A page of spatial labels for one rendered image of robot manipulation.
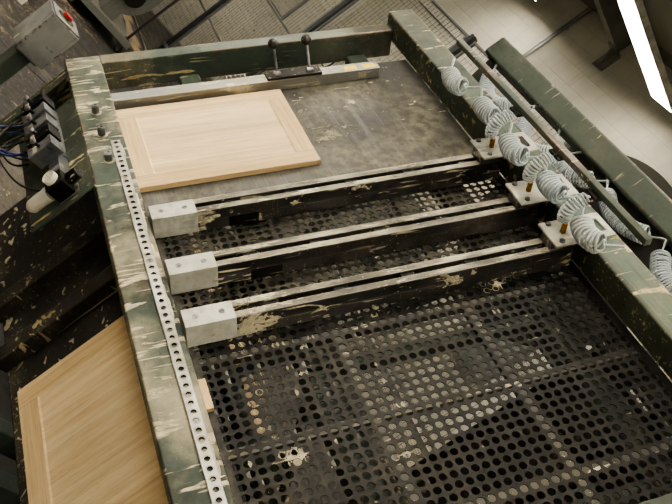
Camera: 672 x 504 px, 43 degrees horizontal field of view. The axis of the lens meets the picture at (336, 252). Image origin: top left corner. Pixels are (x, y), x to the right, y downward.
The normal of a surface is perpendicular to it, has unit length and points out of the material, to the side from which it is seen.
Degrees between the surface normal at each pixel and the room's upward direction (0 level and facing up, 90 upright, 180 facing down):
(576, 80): 90
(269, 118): 56
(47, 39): 90
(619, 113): 90
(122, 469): 90
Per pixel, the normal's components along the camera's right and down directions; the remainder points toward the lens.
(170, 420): 0.06, -0.75
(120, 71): 0.34, 0.64
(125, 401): -0.48, -0.52
